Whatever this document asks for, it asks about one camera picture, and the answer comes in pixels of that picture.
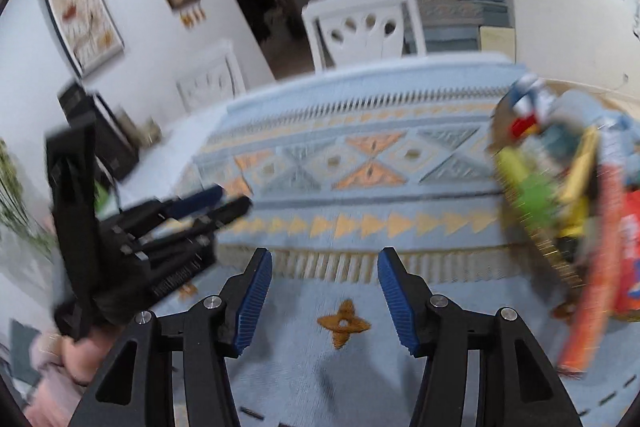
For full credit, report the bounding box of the small yellow item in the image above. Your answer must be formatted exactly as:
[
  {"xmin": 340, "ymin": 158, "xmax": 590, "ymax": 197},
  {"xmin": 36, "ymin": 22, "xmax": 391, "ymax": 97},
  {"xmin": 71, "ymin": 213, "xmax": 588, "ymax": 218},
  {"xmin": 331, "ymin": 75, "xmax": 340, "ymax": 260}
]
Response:
[{"xmin": 499, "ymin": 147, "xmax": 533, "ymax": 190}]

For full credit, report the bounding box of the long red card package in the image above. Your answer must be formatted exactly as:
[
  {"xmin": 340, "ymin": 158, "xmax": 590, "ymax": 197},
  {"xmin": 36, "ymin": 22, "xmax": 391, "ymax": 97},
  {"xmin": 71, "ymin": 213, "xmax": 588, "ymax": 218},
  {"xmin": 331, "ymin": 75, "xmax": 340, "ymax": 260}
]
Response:
[{"xmin": 557, "ymin": 164, "xmax": 626, "ymax": 375}]

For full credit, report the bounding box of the wall poster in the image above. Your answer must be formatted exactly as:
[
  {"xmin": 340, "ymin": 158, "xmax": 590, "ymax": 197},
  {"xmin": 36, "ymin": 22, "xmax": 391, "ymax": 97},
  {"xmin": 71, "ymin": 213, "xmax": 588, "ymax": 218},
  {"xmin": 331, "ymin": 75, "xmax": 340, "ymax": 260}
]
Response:
[{"xmin": 41, "ymin": 0, "xmax": 125, "ymax": 78}]

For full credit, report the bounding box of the yellow glue tube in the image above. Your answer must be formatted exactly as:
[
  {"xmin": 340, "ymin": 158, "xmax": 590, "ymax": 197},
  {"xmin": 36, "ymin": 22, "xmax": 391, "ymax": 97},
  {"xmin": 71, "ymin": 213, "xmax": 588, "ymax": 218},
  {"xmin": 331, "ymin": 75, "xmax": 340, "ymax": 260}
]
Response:
[{"xmin": 556, "ymin": 127, "xmax": 601, "ymax": 258}]

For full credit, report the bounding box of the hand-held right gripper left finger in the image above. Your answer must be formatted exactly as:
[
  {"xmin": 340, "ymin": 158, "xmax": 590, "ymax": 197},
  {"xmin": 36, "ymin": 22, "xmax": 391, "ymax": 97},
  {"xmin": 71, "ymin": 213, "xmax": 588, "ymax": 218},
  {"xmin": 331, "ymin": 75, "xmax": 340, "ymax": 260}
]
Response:
[{"xmin": 67, "ymin": 248, "xmax": 273, "ymax": 427}]

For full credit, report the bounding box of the red white packet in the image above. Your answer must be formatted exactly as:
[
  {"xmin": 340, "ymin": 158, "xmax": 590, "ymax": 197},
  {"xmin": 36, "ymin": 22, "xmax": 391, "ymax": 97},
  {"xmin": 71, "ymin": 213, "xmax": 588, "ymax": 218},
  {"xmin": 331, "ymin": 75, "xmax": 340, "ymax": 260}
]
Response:
[{"xmin": 612, "ymin": 189, "xmax": 640, "ymax": 323}]

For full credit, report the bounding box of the blue grey sofa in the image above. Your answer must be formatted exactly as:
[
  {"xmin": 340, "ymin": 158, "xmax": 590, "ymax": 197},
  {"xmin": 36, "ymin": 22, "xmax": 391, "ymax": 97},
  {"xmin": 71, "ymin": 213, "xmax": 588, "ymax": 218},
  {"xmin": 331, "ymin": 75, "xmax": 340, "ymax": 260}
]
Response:
[{"xmin": 415, "ymin": 0, "xmax": 516, "ymax": 55}]

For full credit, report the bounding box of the black box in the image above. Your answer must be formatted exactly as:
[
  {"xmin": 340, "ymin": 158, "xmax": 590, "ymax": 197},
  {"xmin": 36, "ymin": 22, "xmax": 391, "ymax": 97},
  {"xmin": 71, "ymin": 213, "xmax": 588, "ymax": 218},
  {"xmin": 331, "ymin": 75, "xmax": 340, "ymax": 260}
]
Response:
[{"xmin": 57, "ymin": 79, "xmax": 141, "ymax": 180}]

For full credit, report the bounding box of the person's left hand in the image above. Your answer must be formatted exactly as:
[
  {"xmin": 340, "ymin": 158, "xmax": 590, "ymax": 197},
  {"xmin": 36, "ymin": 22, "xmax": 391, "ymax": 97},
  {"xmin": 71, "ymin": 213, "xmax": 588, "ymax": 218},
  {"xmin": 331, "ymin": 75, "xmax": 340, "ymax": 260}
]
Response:
[{"xmin": 30, "ymin": 324, "xmax": 108, "ymax": 388}]

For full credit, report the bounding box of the woven basket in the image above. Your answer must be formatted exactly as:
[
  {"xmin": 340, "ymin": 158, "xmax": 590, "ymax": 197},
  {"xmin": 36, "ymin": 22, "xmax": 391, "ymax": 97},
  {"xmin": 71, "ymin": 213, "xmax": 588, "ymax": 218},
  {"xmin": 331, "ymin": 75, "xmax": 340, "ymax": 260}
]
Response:
[{"xmin": 487, "ymin": 77, "xmax": 640, "ymax": 323}]

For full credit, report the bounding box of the green packet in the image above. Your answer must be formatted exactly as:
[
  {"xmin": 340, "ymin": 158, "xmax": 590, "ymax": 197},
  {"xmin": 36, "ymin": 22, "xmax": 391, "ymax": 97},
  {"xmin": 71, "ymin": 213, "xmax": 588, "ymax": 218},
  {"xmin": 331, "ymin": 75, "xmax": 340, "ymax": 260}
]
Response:
[{"xmin": 515, "ymin": 174, "xmax": 558, "ymax": 228}]

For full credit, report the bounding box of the cream side cabinet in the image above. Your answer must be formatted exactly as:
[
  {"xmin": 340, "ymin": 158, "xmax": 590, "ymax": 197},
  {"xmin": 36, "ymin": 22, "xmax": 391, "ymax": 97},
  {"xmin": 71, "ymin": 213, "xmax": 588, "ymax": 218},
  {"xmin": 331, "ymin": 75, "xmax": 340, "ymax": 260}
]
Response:
[{"xmin": 479, "ymin": 26, "xmax": 516, "ymax": 58}]

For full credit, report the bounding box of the person's left forearm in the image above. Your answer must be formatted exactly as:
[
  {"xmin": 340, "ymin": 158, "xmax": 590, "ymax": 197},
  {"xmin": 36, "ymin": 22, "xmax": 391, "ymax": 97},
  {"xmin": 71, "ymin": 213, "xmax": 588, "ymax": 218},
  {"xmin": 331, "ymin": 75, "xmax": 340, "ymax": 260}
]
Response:
[{"xmin": 22, "ymin": 364, "xmax": 91, "ymax": 427}]

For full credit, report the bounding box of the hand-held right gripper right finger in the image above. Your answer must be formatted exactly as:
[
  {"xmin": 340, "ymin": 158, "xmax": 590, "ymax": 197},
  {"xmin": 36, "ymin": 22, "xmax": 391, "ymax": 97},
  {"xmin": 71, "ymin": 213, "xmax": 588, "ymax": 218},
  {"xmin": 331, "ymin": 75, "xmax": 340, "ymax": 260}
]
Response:
[{"xmin": 377, "ymin": 247, "xmax": 583, "ymax": 427}]

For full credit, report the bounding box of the green plant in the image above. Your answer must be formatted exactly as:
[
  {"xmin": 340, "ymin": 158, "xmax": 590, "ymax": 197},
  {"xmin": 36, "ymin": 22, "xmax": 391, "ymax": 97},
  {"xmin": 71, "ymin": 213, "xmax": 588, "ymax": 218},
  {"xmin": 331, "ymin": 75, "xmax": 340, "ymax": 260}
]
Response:
[{"xmin": 0, "ymin": 137, "xmax": 51, "ymax": 253}]

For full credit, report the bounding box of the white dining chair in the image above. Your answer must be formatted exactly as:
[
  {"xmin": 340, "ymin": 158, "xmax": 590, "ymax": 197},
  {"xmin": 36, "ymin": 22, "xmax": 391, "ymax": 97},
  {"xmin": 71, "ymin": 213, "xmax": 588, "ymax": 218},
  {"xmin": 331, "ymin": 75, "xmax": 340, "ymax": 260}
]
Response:
[
  {"xmin": 175, "ymin": 39, "xmax": 247, "ymax": 112},
  {"xmin": 301, "ymin": 0, "xmax": 427, "ymax": 72}
]

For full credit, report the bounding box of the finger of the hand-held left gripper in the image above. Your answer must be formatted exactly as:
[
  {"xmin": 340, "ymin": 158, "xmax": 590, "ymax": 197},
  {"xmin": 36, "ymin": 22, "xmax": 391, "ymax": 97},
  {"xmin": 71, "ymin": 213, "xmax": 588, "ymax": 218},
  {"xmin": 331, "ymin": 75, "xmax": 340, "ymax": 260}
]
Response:
[
  {"xmin": 135, "ymin": 196, "xmax": 253, "ymax": 265},
  {"xmin": 120, "ymin": 186, "xmax": 224, "ymax": 233}
]

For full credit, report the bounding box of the patterned blue table mat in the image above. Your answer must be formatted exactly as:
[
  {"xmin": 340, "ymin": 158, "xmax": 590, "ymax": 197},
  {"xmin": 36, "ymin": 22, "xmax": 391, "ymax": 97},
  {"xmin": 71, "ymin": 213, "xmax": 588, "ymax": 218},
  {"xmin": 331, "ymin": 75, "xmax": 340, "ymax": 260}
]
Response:
[{"xmin": 170, "ymin": 59, "xmax": 640, "ymax": 427}]

